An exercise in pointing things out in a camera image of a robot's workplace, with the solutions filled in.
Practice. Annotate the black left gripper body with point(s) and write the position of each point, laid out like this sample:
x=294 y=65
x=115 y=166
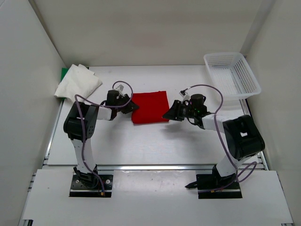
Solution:
x=122 y=100

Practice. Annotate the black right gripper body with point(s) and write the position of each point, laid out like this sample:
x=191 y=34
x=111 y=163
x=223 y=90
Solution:
x=189 y=112

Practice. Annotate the red t shirt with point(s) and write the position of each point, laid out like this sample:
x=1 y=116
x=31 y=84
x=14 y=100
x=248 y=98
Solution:
x=152 y=106

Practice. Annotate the white t shirt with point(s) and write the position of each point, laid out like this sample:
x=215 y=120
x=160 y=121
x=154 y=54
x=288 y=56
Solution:
x=78 y=81

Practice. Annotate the green polo t shirt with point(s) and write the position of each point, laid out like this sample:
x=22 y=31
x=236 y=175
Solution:
x=63 y=73

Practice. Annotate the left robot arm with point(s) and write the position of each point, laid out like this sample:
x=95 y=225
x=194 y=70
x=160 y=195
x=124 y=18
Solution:
x=80 y=125

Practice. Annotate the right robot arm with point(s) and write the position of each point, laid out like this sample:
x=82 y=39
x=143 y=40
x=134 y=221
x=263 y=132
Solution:
x=239 y=137

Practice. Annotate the white plastic mesh basket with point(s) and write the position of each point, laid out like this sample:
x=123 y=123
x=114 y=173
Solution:
x=232 y=75

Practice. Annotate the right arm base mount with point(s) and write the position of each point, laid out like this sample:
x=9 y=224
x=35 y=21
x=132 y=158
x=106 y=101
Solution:
x=213 y=186

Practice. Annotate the aluminium front rail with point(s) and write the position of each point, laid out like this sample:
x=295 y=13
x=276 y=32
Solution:
x=147 y=167

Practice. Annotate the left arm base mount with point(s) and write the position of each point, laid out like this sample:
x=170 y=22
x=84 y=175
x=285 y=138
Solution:
x=88 y=185

